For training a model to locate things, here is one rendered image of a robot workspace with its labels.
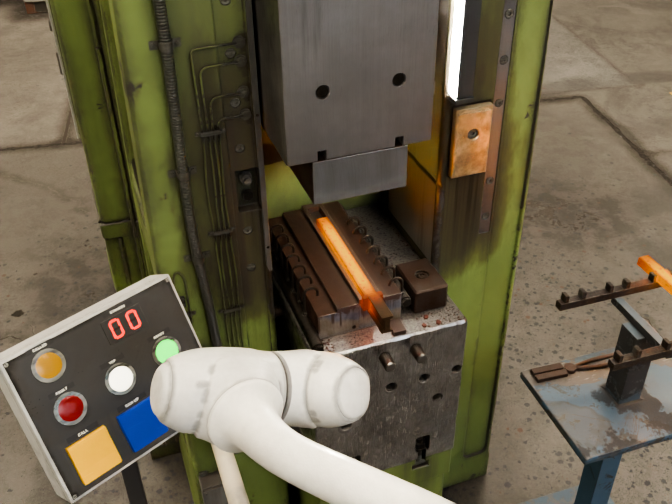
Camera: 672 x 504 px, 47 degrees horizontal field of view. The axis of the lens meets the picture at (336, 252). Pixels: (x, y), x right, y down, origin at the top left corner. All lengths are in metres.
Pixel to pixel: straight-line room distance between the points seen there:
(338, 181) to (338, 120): 0.13
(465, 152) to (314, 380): 0.88
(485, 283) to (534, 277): 1.44
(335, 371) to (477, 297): 1.09
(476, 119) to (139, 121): 0.72
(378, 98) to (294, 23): 0.23
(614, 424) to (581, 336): 1.30
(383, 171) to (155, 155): 0.45
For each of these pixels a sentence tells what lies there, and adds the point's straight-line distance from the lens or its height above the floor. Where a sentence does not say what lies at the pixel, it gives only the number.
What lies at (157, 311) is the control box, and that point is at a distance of 1.49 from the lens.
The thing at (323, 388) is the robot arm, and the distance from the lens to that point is 1.02.
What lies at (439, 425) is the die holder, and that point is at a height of 0.58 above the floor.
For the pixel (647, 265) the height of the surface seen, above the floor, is 0.95.
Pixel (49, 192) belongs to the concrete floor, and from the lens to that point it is 4.32.
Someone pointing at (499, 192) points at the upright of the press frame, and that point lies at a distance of 1.92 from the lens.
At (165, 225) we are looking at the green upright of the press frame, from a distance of 1.63.
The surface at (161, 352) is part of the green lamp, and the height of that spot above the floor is 1.09.
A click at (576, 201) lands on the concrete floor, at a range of 4.09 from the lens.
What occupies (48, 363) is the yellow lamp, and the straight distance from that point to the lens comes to 1.42.
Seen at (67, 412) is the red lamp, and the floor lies 1.09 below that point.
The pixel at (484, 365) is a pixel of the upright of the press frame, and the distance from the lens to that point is 2.29.
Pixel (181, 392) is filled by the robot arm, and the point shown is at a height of 1.41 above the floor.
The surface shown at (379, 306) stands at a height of 1.02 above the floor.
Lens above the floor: 2.08
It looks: 36 degrees down
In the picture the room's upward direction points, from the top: 1 degrees counter-clockwise
